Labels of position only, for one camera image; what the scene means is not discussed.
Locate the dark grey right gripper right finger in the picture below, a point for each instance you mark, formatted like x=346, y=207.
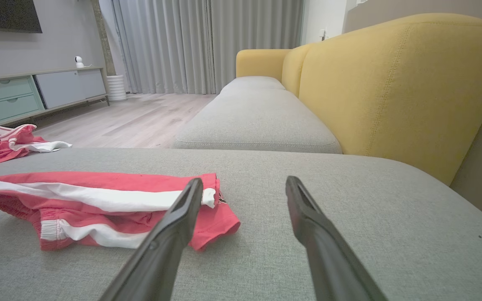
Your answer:
x=329, y=259

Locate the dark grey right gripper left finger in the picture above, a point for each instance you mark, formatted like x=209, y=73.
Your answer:
x=161, y=251

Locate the red shorts with white stripes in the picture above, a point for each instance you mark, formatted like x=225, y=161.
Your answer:
x=98, y=182

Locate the grey sofa seat cushion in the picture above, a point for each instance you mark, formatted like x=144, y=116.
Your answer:
x=257, y=121
x=251, y=82

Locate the white ribbed floor vase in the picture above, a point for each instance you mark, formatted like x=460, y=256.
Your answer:
x=116, y=88

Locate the yellow sofa backrest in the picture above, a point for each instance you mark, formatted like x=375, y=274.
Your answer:
x=391, y=92

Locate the mint and grey TV cabinet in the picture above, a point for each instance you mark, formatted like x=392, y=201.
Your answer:
x=57, y=88

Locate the grey pleated curtain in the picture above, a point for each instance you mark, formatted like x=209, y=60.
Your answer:
x=161, y=46
x=253, y=29

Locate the small white security camera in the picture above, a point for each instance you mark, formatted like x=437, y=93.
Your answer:
x=79, y=61

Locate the black wall television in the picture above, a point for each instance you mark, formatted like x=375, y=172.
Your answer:
x=2, y=14

